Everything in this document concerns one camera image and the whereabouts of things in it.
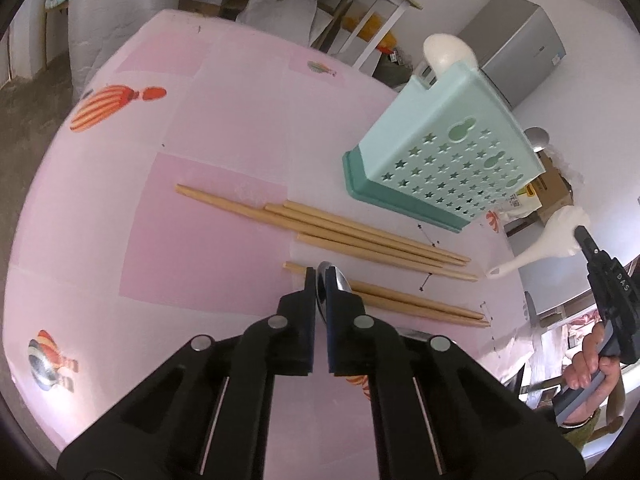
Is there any white slotted rice paddle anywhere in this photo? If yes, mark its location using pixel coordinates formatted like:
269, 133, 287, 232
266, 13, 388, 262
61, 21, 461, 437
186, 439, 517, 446
486, 206, 590, 280

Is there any wooden chopstick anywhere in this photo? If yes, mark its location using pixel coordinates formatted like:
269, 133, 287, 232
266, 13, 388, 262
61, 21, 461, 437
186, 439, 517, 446
175, 184, 453, 266
283, 261, 486, 322
282, 200, 471, 264
264, 203, 471, 266
296, 234, 478, 282
360, 294, 490, 328

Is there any steel spoon front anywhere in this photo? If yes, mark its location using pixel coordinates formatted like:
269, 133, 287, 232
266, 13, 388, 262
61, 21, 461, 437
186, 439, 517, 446
316, 261, 352, 322

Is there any steel spoon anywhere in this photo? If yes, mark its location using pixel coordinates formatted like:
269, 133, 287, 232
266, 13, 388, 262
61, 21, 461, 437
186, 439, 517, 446
524, 127, 550, 153
316, 261, 352, 322

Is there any white plastic ladle spoon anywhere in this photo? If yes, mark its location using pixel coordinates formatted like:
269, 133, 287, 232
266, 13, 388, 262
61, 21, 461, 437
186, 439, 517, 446
423, 34, 478, 89

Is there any green sleeve forearm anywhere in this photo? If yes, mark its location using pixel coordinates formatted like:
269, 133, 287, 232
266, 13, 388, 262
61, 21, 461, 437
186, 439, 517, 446
560, 408, 624, 452

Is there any person's right hand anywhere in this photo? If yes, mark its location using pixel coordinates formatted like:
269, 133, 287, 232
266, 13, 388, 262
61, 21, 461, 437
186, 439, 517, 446
563, 323, 620, 427

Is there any cardboard box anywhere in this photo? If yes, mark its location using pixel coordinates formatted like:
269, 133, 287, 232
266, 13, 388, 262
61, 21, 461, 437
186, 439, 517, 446
518, 151, 574, 224

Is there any pink patterned tablecloth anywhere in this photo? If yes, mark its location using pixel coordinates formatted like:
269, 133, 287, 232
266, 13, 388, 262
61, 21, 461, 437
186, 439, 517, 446
3, 11, 524, 479

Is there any mint green utensil holder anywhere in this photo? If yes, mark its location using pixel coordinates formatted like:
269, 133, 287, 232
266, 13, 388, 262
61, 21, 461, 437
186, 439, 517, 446
343, 62, 544, 233

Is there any silver refrigerator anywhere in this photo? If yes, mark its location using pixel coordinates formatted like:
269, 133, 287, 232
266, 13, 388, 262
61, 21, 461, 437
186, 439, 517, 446
458, 0, 566, 108

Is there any orange plastic bag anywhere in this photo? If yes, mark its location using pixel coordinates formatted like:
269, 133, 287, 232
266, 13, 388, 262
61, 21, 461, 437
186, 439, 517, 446
341, 13, 397, 54

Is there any white sack under table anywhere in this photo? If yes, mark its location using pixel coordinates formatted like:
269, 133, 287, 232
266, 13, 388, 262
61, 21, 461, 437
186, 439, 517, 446
235, 0, 332, 47

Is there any large white sack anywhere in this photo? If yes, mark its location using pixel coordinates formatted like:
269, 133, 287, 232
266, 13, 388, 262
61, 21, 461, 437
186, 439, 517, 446
68, 0, 179, 102

